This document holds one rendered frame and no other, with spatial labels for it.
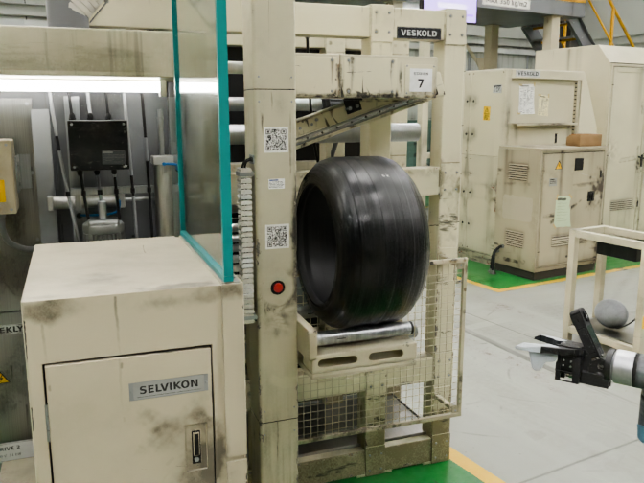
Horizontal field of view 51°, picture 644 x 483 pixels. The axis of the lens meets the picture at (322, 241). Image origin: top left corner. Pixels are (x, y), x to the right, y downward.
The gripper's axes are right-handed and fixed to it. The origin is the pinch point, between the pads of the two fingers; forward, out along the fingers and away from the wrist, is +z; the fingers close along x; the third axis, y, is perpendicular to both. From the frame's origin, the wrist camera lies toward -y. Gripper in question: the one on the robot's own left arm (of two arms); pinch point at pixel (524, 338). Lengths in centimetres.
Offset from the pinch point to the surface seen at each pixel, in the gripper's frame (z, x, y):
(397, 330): 50, 33, 12
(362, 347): 57, 23, 17
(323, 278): 87, 43, 1
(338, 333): 62, 17, 13
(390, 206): 48, 18, -28
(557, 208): 129, 497, -29
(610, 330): 40, 328, 49
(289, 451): 76, 15, 54
